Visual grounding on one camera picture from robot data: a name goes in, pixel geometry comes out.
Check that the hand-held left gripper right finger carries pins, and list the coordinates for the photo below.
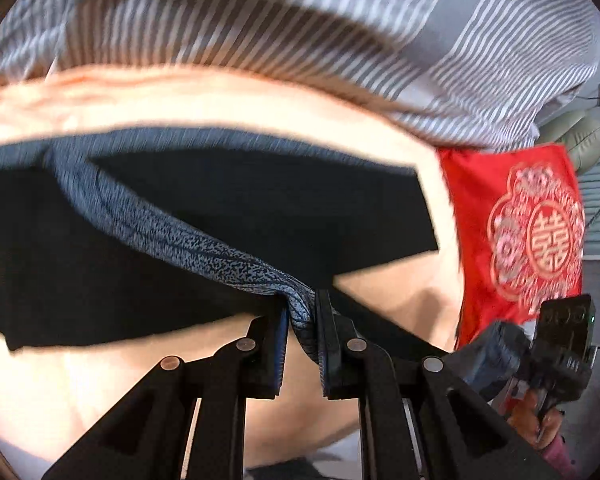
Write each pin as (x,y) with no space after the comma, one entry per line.
(325,355)

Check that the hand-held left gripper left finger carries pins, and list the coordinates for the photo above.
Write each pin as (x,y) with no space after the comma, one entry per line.
(280,355)

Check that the black pants with blue-grey waistband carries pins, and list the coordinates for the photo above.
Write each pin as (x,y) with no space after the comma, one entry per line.
(180,220)

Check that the person's right forearm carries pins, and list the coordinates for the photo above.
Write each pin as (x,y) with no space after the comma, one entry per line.
(560,460)

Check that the person's right hand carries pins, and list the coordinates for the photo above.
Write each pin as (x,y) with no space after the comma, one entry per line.
(527,417)

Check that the red cloth with gold pattern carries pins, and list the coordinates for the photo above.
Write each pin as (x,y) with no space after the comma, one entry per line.
(485,195)

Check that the grey-green cushion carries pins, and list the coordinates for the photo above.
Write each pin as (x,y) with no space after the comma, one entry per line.
(577,132)

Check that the peach blanket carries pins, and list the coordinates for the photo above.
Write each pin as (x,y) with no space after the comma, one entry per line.
(190,100)

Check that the grey white striped duvet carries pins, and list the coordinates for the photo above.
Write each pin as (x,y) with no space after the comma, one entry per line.
(280,15)

